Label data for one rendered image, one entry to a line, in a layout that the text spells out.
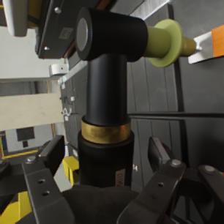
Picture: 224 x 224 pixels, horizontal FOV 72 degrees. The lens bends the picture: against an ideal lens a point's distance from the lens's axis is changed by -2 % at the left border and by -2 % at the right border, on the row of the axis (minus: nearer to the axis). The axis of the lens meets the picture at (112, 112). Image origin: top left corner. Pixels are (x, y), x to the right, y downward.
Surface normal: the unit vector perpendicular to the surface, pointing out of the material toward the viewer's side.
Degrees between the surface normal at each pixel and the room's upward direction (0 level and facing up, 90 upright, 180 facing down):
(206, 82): 0
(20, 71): 90
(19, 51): 90
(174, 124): 0
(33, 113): 90
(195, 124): 0
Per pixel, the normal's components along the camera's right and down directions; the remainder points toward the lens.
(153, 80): -0.87, 0.12
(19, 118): 0.47, 0.00
